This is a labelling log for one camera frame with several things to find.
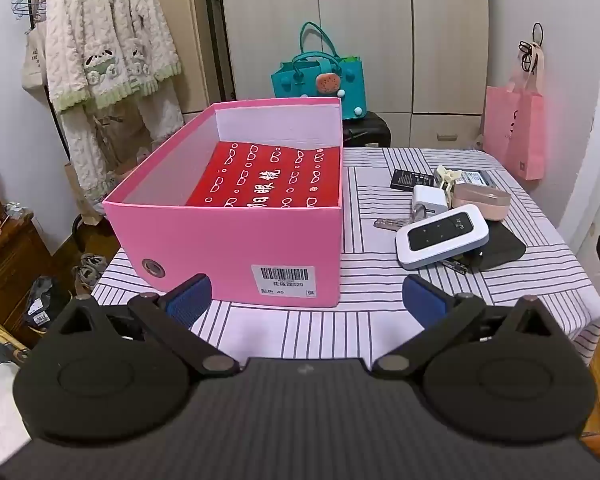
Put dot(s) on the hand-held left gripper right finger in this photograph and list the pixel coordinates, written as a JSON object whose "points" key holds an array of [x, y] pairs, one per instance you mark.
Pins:
{"points": [[424, 300]]}

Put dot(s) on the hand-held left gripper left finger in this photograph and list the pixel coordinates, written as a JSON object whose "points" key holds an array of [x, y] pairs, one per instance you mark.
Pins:
{"points": [[190, 296]]}

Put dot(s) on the black marker pen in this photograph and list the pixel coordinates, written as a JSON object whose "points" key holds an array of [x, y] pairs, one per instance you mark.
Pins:
{"points": [[455, 266]]}

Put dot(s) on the pink cardboard box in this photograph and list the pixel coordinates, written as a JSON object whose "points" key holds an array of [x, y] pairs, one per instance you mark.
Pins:
{"points": [[205, 240]]}

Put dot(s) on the white mobile router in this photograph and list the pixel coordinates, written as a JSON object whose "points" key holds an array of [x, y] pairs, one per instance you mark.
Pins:
{"points": [[440, 235]]}

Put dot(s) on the metal keys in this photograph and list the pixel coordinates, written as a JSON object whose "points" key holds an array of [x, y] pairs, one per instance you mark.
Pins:
{"points": [[387, 223]]}

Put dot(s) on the black power bank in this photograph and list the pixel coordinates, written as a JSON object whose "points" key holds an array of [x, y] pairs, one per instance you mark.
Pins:
{"points": [[502, 250]]}

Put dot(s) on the white charger plug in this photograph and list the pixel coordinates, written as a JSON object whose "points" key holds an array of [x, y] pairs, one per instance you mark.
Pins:
{"points": [[427, 200]]}

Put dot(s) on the rounded beige case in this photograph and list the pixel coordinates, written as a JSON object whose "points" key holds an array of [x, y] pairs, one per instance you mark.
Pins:
{"points": [[480, 200]]}

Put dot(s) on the black battery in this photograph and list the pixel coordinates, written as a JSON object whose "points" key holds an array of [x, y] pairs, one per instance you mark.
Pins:
{"points": [[412, 180]]}

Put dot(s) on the cream starfish hair clip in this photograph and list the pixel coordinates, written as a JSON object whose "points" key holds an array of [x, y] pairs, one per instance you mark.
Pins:
{"points": [[447, 177]]}

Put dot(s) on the silver battery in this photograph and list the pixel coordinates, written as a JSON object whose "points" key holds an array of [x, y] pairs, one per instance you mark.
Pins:
{"points": [[475, 178]]}

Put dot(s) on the striped white tablecloth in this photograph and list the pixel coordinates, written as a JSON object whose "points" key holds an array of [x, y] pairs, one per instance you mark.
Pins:
{"points": [[370, 260]]}

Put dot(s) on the grey sneaker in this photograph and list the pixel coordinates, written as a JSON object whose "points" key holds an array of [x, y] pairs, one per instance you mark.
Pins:
{"points": [[94, 262], [84, 280]]}

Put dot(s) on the white door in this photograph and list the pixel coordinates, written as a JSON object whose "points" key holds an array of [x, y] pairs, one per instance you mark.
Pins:
{"points": [[590, 110]]}

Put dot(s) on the grey parcel bag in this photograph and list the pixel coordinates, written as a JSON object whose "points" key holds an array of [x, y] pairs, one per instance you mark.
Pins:
{"points": [[45, 302]]}

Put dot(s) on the pink tote bag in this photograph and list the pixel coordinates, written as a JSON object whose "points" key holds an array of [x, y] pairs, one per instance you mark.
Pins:
{"points": [[515, 125]]}

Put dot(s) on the black suitcase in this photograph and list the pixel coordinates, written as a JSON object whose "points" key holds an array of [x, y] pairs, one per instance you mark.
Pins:
{"points": [[365, 132]]}

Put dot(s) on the dark wooden cabinet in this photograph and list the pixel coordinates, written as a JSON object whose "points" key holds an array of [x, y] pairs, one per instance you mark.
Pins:
{"points": [[10, 280]]}

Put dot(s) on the teal felt handbag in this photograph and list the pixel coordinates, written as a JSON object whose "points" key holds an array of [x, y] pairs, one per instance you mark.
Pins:
{"points": [[300, 80]]}

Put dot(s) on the tan cabinet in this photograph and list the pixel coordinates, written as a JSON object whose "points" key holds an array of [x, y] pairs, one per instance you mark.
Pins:
{"points": [[195, 35]]}

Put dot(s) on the cream fleece robe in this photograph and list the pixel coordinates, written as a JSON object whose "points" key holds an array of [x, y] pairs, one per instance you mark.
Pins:
{"points": [[105, 35]]}

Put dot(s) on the canvas tote bag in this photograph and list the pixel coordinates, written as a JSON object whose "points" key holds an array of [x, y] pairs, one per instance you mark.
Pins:
{"points": [[32, 70]]}

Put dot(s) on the beige wardrobe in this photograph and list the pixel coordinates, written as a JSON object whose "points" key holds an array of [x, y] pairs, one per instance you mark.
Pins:
{"points": [[365, 20]]}

